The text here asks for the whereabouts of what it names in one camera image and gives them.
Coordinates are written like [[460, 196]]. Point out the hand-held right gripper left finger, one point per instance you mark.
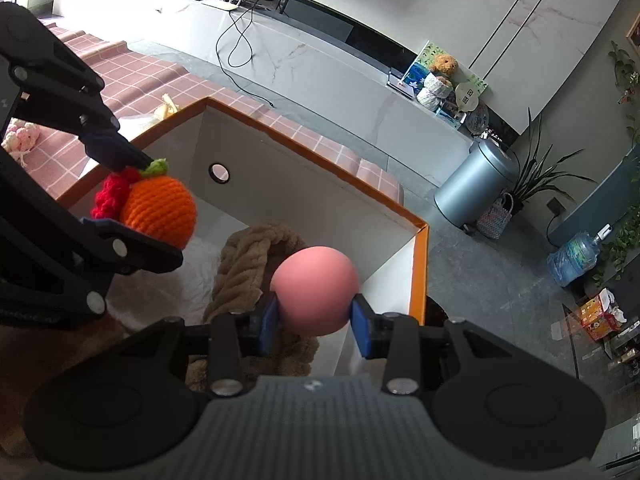
[[267, 324]]

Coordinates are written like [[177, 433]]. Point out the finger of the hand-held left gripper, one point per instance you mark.
[[125, 250], [117, 152]]

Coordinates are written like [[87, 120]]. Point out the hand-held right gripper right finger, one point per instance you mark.
[[361, 329]]

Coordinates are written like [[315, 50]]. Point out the orange crochet fruit toy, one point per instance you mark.
[[160, 210]]

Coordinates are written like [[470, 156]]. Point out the pink soft ball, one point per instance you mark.
[[315, 290]]

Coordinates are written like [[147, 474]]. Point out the white plastic bag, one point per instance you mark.
[[197, 265]]

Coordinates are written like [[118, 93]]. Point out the orange cardboard box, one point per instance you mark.
[[300, 180]]

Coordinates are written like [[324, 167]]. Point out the clear plastic bag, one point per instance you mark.
[[142, 125]]

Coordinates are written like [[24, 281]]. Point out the pink checked tablecloth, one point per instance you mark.
[[140, 75]]

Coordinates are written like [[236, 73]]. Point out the pink white crochet toy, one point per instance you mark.
[[20, 137]]

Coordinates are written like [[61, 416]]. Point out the woven basket bag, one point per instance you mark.
[[495, 217]]

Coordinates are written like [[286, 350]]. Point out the blue grey trash bin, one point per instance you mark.
[[472, 185]]

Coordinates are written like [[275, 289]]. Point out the white marble television console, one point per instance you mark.
[[320, 75]]

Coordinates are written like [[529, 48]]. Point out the blue water bottle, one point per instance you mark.
[[572, 260]]

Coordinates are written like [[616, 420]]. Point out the long leaf potted plant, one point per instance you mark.
[[535, 175]]

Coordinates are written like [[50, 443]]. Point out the red tissue box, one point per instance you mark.
[[597, 317]]

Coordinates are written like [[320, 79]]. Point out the decorative plate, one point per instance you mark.
[[477, 119]]

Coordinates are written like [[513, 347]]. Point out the laptop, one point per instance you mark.
[[400, 84]]

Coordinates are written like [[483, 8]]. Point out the round hand fan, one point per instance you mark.
[[466, 96]]

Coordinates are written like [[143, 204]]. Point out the green blue painting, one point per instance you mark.
[[417, 67]]

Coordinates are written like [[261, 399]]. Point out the brown teddy bear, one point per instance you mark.
[[444, 65]]

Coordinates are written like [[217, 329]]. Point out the hanging vine plant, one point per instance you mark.
[[622, 67]]

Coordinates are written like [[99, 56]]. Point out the framed wall picture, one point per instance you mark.
[[636, 35]]

